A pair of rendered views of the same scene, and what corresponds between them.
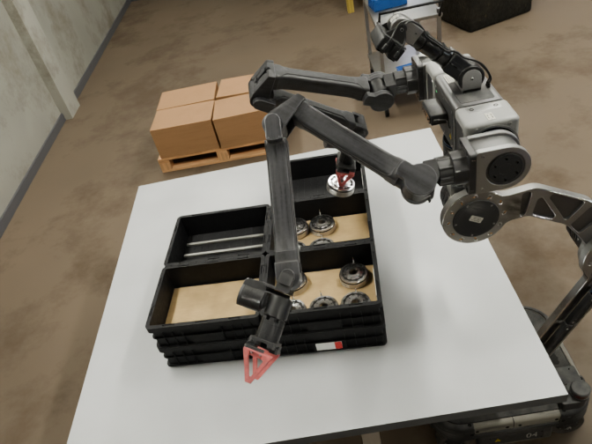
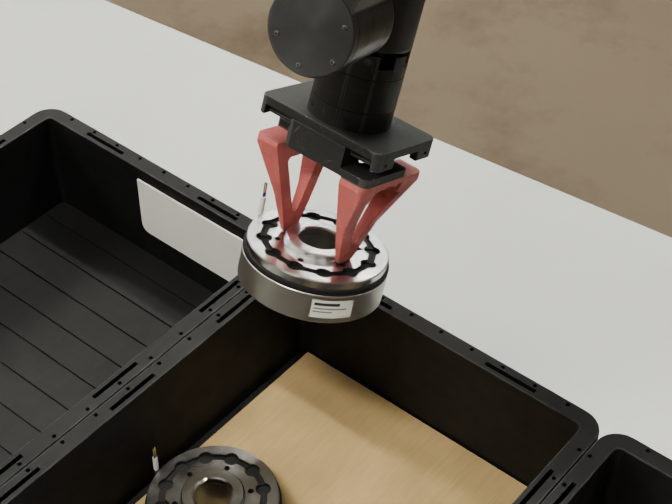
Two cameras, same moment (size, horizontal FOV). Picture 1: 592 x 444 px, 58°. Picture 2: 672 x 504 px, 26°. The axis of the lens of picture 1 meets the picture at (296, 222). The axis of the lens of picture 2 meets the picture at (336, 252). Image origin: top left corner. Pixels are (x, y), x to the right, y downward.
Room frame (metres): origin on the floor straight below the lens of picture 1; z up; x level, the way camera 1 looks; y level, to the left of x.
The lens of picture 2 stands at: (1.26, 0.44, 1.75)
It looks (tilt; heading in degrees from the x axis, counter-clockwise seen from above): 43 degrees down; 299
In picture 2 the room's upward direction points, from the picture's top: straight up
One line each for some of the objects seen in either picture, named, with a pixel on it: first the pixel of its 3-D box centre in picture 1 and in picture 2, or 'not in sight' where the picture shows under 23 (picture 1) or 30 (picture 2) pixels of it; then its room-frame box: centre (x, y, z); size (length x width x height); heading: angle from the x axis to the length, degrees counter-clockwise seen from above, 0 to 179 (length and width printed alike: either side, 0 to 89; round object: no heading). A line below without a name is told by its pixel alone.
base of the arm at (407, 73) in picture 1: (407, 80); not in sight; (1.53, -0.45, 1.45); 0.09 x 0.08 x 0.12; 175
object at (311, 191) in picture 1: (320, 187); (3, 349); (1.89, -0.14, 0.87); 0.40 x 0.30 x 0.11; 80
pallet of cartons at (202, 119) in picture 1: (221, 119); not in sight; (4.08, 0.39, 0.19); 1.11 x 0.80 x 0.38; 88
